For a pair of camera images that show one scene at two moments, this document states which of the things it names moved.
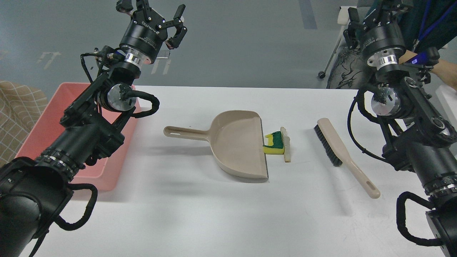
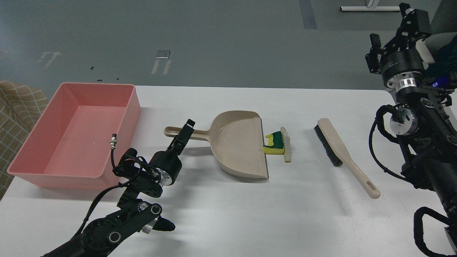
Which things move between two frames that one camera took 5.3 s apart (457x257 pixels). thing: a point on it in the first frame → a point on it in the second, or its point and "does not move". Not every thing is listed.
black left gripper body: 145,34 → 169,165
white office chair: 343,19 → 443,25
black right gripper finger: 351,34 → 371,58
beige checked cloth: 20,107 does not move
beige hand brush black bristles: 337,155 does not move
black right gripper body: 384,35 → 402,69
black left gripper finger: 173,42 → 186,131
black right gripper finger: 379,16 → 415,25
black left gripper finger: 126,6 → 177,148
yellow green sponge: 275,145 does not move
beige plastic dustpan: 236,138 does not move
